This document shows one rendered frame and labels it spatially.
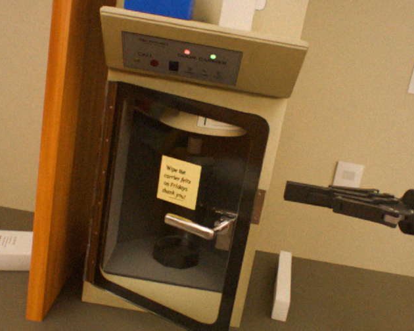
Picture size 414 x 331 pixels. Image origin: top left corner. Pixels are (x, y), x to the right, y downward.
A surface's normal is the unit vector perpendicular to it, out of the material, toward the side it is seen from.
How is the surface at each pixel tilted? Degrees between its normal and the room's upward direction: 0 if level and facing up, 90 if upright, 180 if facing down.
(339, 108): 90
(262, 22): 90
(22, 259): 90
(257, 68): 135
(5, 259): 90
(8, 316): 0
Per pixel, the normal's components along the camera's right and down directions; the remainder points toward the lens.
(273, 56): -0.15, 0.86
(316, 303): 0.17, -0.95
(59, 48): -0.04, 0.27
